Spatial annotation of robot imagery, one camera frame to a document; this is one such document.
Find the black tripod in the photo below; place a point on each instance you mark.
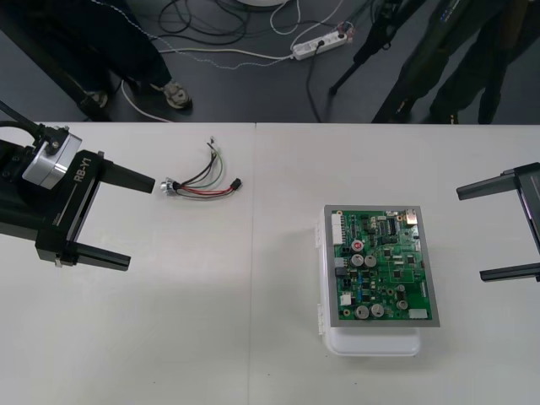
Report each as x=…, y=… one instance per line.
x=371, y=46

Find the green circuit board grey frame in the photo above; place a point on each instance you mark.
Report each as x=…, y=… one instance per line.
x=379, y=270

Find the person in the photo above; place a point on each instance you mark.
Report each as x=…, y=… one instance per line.
x=105, y=42
x=468, y=63

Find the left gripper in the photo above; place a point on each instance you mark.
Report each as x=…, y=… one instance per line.
x=63, y=211

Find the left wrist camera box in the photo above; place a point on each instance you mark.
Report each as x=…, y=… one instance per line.
x=52, y=162

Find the white power strip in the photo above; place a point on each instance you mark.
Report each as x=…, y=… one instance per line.
x=318, y=43

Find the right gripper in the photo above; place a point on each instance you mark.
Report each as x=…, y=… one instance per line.
x=532, y=198

